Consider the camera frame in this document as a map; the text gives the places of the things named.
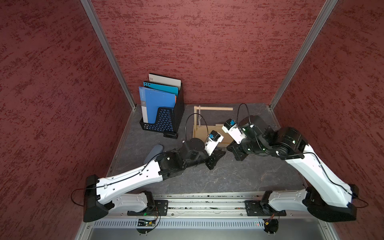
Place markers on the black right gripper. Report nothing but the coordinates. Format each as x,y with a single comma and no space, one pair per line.
235,147

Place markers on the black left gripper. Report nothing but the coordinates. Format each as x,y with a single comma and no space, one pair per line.
214,157

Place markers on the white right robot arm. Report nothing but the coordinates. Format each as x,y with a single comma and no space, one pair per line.
328,198

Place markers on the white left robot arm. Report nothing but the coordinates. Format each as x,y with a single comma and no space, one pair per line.
102,195

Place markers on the wooden jewelry display stand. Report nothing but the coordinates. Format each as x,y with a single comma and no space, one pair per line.
199,129

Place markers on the black stapler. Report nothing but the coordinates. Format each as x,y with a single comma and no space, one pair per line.
170,135

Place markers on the grey oval case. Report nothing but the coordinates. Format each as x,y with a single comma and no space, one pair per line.
156,150

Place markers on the black mesh file holder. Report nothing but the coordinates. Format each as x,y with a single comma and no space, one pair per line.
168,119

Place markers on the teal folder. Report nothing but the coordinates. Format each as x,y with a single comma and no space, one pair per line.
163,88

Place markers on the blue folder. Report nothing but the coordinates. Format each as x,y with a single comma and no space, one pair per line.
151,100

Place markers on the white grey folder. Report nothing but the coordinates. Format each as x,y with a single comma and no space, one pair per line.
165,80

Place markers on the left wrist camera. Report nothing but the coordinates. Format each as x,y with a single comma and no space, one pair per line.
212,141

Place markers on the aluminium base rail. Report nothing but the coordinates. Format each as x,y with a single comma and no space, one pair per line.
206,216

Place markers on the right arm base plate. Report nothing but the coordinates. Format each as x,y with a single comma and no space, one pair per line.
255,208

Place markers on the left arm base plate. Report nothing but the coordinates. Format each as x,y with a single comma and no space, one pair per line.
159,207

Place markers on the right aluminium corner post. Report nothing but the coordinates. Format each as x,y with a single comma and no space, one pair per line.
317,26

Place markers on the aluminium corner post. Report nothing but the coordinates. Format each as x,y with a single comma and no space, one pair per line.
317,26
96,24

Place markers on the left aluminium corner post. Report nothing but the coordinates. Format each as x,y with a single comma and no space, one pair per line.
96,24

